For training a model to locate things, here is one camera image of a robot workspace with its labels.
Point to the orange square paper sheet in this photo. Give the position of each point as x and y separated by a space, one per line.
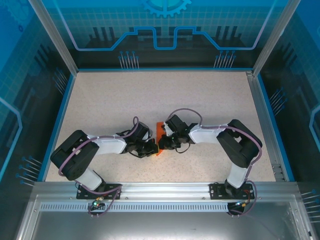
160 130

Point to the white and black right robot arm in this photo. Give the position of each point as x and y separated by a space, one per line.
207 136

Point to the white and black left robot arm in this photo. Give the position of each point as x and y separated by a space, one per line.
110 146

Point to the steel front tray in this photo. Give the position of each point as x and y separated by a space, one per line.
160 225

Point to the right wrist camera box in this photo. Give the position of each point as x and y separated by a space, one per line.
167 128

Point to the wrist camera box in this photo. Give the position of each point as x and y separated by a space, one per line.
150 133
167 128

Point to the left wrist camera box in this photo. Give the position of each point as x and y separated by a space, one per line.
150 133

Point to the aluminium mounting rail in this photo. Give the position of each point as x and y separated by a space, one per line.
162 190

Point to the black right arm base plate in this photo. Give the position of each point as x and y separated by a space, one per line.
217 191

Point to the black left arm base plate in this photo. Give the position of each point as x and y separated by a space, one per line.
82 193

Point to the aluminium side rail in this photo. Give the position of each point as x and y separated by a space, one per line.
261 110

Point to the aluminium frame post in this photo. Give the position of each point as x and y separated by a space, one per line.
275 37
57 40

